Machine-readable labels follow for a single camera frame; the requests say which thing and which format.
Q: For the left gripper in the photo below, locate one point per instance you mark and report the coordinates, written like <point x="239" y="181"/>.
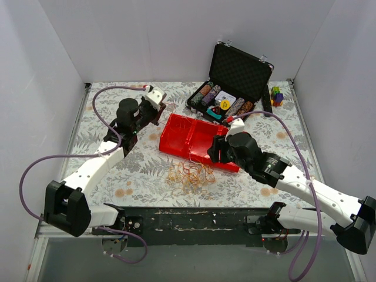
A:
<point x="153" y="110"/>

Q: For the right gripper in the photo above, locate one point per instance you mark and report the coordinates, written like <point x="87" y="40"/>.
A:
<point x="219" y="150"/>

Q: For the red compartment tray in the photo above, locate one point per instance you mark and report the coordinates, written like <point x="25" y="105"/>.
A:
<point x="190" y="139"/>

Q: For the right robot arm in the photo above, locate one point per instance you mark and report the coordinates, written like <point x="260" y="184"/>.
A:
<point x="349" y="219"/>

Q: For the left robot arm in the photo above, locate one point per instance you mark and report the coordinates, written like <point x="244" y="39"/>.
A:
<point x="66" y="205"/>

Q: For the teal plastic piece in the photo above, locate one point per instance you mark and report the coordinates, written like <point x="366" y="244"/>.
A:
<point x="213" y="114"/>

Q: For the orange black chip row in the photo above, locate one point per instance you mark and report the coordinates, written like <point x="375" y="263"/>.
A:
<point x="247" y="107"/>

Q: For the yellow dealer button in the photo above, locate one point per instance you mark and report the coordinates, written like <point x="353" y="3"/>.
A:
<point x="225" y="104"/>

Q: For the black remote control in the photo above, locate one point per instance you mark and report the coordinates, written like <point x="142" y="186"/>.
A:
<point x="266" y="102"/>

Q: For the white card deck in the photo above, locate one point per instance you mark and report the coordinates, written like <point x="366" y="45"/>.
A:
<point x="222" y="95"/>

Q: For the colourful block toy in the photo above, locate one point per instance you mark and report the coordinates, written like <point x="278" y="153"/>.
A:
<point x="276" y="96"/>

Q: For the purple poker chip row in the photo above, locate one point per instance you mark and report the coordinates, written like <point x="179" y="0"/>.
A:
<point x="211" y="95"/>

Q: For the floral table mat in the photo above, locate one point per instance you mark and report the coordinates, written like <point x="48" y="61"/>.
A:
<point x="148" y="177"/>

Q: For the green poker chip row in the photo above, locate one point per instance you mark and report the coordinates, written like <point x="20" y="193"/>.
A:
<point x="197" y="98"/>

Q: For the black poker chip case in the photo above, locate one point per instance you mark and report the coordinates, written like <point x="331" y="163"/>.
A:
<point x="237" y="73"/>

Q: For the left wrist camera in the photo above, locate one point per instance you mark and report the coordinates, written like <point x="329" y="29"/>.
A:
<point x="155" y="96"/>

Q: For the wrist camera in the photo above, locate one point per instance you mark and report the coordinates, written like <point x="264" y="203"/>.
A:
<point x="236" y="126"/>
<point x="155" y="96"/>

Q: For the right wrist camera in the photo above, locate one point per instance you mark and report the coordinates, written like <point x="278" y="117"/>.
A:
<point x="236" y="126"/>

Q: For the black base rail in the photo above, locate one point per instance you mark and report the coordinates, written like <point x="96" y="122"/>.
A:
<point x="187" y="226"/>

